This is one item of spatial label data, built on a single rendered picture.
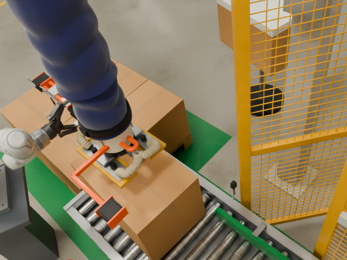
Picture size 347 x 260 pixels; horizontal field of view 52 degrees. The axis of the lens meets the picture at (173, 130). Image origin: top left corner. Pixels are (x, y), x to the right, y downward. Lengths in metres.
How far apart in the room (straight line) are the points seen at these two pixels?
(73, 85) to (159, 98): 1.53
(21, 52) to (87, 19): 3.77
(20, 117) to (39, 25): 2.02
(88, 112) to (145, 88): 1.50
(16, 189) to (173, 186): 1.03
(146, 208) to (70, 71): 0.79
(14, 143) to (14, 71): 3.20
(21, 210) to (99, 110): 1.06
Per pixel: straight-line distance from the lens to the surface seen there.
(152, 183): 1.78
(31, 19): 1.14
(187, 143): 3.02
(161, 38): 4.27
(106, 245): 2.11
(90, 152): 1.72
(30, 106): 3.16
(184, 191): 1.73
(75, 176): 1.52
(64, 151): 2.66
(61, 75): 1.25
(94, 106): 1.34
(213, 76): 3.63
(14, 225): 2.23
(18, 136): 1.51
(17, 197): 2.32
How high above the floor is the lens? 2.43
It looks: 49 degrees down
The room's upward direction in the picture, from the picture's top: 15 degrees counter-clockwise
